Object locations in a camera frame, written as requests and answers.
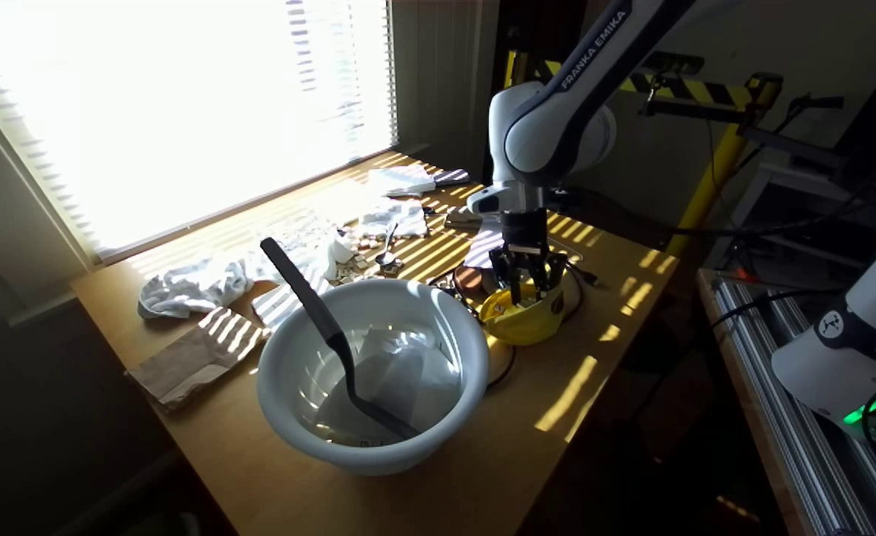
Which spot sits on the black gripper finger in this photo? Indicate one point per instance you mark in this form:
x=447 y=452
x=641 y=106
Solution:
x=506 y=274
x=556 y=273

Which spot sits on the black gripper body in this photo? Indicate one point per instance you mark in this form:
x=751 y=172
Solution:
x=529 y=227

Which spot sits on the yellow banana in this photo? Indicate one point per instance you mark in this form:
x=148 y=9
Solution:
x=522 y=325

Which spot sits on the small orange round object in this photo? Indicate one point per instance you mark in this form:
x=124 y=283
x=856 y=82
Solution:
x=470 y=282

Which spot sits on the dark folded cloth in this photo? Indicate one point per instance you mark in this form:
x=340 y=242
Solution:
x=453 y=178

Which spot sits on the small white rumpled cloth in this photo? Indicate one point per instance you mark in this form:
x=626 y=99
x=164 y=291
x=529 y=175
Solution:
x=394 y=218

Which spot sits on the white folded cloth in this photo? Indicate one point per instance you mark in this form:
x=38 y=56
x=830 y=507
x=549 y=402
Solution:
x=404 y=181

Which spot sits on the white paper sheet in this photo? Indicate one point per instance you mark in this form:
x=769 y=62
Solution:
x=410 y=377

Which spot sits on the small white tube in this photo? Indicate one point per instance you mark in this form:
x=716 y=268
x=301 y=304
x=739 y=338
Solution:
x=340 y=246

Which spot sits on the yellow black striped barrier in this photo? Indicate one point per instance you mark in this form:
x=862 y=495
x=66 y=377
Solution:
x=707 y=188

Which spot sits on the black spatula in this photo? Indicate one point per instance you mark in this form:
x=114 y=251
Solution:
x=307 y=292

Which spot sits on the white shelf unit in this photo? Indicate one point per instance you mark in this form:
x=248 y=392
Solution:
x=786 y=218

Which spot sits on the large white bowl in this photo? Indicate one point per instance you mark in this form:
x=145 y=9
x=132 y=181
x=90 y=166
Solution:
x=291 y=383

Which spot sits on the white crumpled cloth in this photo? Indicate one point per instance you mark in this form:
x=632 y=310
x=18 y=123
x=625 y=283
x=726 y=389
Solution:
x=188 y=288

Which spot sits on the brown folded cloth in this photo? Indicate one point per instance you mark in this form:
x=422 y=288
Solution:
x=187 y=368

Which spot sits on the white window blinds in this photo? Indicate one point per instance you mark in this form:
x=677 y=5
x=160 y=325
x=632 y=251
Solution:
x=160 y=99

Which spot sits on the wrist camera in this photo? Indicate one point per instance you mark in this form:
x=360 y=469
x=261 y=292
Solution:
x=483 y=200

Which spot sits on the black stereo camera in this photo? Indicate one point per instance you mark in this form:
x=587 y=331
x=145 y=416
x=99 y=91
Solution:
x=680 y=63

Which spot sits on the aluminium rail robot platform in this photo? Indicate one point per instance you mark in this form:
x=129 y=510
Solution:
x=815 y=478

